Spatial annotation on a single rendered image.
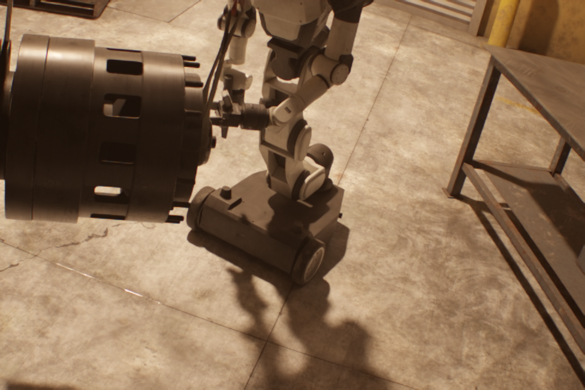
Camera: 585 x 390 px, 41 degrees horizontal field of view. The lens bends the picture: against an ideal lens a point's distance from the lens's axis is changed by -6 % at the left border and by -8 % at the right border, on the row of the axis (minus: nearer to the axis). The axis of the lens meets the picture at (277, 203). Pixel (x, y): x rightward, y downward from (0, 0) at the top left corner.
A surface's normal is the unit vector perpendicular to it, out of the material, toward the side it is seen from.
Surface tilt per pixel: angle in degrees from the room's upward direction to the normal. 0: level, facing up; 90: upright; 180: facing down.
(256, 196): 0
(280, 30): 112
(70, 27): 0
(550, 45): 90
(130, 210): 118
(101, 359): 0
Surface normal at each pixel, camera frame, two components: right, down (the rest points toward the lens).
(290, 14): -0.46, 0.68
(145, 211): 0.07, 0.87
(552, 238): 0.21, -0.84
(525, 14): -0.26, 0.45
